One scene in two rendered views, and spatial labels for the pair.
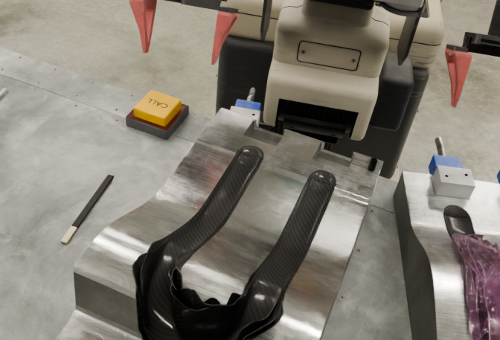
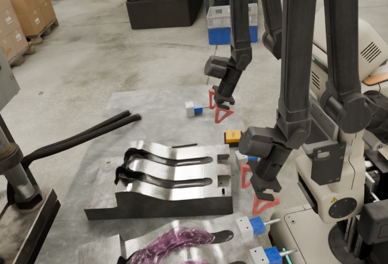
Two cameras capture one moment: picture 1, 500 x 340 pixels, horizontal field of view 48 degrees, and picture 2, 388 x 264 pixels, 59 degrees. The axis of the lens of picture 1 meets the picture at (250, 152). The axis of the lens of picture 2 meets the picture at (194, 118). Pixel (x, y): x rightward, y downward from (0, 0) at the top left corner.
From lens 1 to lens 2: 104 cm
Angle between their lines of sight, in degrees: 61
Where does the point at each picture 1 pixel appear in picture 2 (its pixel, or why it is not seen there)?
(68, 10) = not seen: outside the picture
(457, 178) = (241, 225)
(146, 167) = not seen: hidden behind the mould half
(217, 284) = (134, 166)
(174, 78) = not seen: outside the picture
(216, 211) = (178, 163)
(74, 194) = (184, 141)
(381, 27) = (346, 167)
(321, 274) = (158, 192)
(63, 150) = (201, 130)
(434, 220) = (218, 227)
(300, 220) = (185, 183)
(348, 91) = (313, 187)
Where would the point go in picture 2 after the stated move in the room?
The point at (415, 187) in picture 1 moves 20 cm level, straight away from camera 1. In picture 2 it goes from (235, 216) to (303, 218)
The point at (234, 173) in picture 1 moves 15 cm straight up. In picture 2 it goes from (197, 160) to (192, 127)
